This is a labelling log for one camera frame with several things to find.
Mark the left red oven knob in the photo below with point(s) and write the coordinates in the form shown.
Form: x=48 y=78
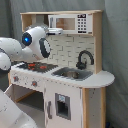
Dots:
x=15 y=78

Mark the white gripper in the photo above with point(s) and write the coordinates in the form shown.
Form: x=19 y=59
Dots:
x=55 y=31

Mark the red oven knob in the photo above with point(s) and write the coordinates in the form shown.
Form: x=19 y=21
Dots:
x=15 y=78
x=34 y=83

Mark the right red oven knob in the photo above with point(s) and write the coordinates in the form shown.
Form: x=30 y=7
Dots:
x=34 y=83

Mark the white cabinet door with dispenser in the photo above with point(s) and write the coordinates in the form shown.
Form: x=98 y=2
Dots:
x=63 y=106

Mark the grey toy sink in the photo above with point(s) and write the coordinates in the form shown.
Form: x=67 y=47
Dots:
x=73 y=74

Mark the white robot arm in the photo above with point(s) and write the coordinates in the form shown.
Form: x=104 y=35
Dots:
x=36 y=48

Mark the wooden toy kitchen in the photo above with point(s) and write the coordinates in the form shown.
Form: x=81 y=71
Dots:
x=78 y=51

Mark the white toy microwave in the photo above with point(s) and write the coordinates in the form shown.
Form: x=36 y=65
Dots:
x=72 y=23

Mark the black toy stovetop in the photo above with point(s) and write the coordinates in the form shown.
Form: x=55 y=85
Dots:
x=38 y=67

